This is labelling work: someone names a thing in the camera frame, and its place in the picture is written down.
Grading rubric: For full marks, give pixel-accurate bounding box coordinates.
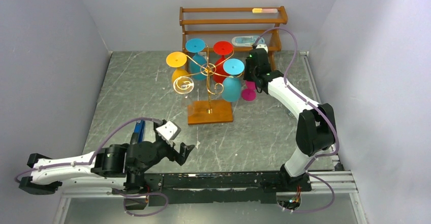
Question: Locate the magenta wine glass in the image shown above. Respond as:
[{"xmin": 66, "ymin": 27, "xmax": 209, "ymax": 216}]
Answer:
[{"xmin": 241, "ymin": 81, "xmax": 256, "ymax": 101}]

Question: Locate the gold wire glass rack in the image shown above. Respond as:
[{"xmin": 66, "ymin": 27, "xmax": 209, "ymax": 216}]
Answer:
[{"xmin": 188, "ymin": 45, "xmax": 233, "ymax": 125}]

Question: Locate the clear wine glass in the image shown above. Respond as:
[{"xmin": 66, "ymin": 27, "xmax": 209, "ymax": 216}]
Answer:
[{"xmin": 173, "ymin": 76, "xmax": 195, "ymax": 112}]

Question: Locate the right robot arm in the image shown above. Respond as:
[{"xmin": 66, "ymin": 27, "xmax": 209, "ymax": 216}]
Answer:
[{"xmin": 243, "ymin": 48, "xmax": 336, "ymax": 191}]

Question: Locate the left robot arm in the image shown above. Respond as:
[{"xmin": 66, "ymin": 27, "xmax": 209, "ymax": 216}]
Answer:
[{"xmin": 15, "ymin": 118, "xmax": 195, "ymax": 195}]

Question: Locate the blue wine glass right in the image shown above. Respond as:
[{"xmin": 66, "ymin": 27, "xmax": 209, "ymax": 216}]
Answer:
[{"xmin": 222, "ymin": 58, "xmax": 244, "ymax": 102}]

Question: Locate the blue wine glass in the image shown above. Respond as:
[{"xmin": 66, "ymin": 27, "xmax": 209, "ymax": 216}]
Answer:
[
  {"xmin": 222, "ymin": 58, "xmax": 244, "ymax": 102},
  {"xmin": 186, "ymin": 38, "xmax": 206, "ymax": 81}
]

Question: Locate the red wine glass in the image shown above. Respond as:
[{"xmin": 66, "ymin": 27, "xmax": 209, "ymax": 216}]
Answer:
[{"xmin": 212, "ymin": 41, "xmax": 233, "ymax": 83}]

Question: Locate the wooden shelf rack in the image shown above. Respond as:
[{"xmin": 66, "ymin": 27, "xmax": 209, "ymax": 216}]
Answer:
[{"xmin": 179, "ymin": 6, "xmax": 288, "ymax": 69}]

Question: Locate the blue wine glass back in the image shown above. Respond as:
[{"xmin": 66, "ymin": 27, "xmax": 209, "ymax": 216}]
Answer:
[{"xmin": 186, "ymin": 38, "xmax": 206, "ymax": 81}]

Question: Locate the yellow wine glass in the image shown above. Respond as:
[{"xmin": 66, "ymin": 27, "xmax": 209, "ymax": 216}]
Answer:
[{"xmin": 166, "ymin": 51, "xmax": 189, "ymax": 84}]

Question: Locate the blue packaged item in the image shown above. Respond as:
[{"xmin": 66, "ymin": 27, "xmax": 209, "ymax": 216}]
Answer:
[{"xmin": 231, "ymin": 36, "xmax": 266, "ymax": 47}]

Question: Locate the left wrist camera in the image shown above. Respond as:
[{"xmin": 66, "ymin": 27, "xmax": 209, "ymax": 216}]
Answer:
[{"xmin": 156, "ymin": 121, "xmax": 181, "ymax": 145}]

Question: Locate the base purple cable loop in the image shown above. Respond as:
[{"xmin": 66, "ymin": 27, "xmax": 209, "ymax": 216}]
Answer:
[{"xmin": 112, "ymin": 188, "xmax": 169, "ymax": 217}]

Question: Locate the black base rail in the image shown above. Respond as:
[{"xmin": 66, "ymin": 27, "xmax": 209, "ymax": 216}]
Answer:
[{"xmin": 62, "ymin": 170, "xmax": 359, "ymax": 207}]

